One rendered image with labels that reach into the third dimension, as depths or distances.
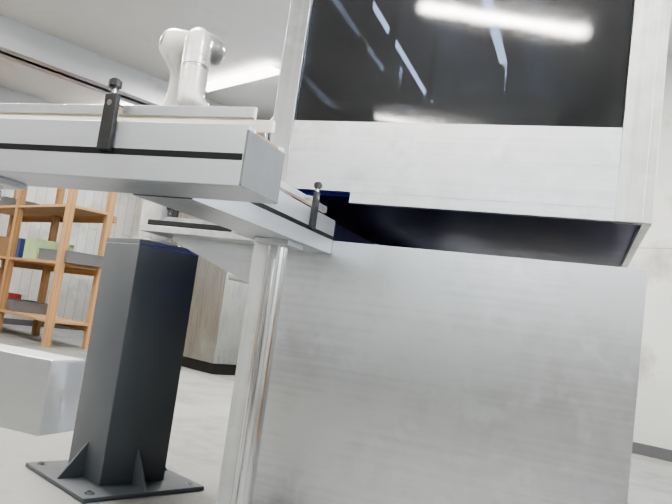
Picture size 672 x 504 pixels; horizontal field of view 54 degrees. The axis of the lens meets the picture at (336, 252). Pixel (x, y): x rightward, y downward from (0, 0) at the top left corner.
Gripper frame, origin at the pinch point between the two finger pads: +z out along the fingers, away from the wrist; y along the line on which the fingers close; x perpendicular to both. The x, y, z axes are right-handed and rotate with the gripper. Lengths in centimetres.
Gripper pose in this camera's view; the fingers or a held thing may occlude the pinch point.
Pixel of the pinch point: (172, 217)
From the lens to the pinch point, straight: 217.9
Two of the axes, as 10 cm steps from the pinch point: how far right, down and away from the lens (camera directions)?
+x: -9.3, -1.0, 3.5
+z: -1.4, 9.9, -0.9
